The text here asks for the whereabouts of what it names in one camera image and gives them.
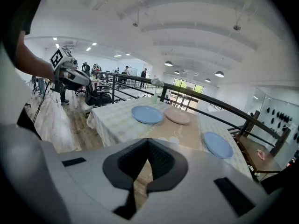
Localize glass entrance door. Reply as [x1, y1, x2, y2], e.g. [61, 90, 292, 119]
[174, 78, 204, 113]

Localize white flower bouquet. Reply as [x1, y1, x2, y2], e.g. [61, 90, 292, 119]
[150, 77, 165, 89]

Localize black backpack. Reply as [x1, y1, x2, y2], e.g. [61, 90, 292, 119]
[92, 94, 113, 106]

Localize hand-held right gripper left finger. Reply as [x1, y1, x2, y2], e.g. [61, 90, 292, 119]
[102, 138, 150, 220]

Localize wooden side table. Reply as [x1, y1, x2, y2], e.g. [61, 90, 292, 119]
[235, 134, 283, 175]

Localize black metal railing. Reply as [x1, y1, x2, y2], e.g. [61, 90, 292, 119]
[94, 70, 292, 160]

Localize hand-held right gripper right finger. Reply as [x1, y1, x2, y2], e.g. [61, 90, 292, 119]
[146, 138, 189, 192]

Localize big pink plate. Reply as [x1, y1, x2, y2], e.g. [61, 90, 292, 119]
[164, 108, 192, 125]

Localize person's black shirt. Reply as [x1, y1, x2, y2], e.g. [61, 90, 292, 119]
[0, 0, 46, 63]

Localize big blue plate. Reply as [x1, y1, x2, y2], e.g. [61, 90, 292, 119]
[131, 105, 164, 125]
[203, 131, 234, 159]

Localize group of black wall items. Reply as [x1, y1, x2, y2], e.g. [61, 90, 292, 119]
[266, 106, 299, 142]

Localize beige table runner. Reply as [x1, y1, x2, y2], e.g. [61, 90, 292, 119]
[137, 112, 204, 152]

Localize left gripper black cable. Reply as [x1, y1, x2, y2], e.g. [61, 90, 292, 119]
[32, 80, 51, 124]

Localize checkered tablecloth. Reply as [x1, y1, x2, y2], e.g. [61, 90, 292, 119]
[86, 96, 254, 181]

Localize black office chair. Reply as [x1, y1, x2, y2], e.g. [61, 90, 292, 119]
[84, 84, 113, 115]

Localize person's left forearm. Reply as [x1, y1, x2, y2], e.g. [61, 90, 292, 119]
[14, 30, 56, 84]

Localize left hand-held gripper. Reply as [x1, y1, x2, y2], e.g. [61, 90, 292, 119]
[49, 47, 93, 93]

